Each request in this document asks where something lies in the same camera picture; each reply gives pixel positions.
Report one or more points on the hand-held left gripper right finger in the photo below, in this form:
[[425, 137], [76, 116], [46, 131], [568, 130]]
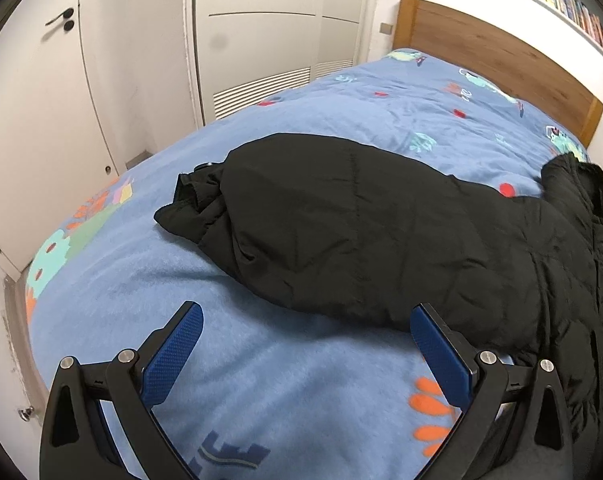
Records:
[[441, 355]]

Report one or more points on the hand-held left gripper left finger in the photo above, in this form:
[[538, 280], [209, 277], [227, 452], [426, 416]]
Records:
[[174, 355]]

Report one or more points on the black puffer jacket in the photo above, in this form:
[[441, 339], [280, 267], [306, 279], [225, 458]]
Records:
[[356, 220]]

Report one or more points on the blue printed blanket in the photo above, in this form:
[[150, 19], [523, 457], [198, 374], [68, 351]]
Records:
[[281, 385]]

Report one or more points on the small metal knob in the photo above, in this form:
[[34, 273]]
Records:
[[26, 413]]

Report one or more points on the white door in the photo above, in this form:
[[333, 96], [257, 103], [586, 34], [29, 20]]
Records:
[[31, 120]]

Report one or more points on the wooden headboard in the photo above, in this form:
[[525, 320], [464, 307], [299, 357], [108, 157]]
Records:
[[481, 40]]

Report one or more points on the white wardrobe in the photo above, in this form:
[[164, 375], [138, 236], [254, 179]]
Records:
[[261, 35]]

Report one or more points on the row of books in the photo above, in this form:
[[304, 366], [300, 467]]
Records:
[[566, 2]]

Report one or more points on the wall switch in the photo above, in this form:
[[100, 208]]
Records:
[[386, 27]]

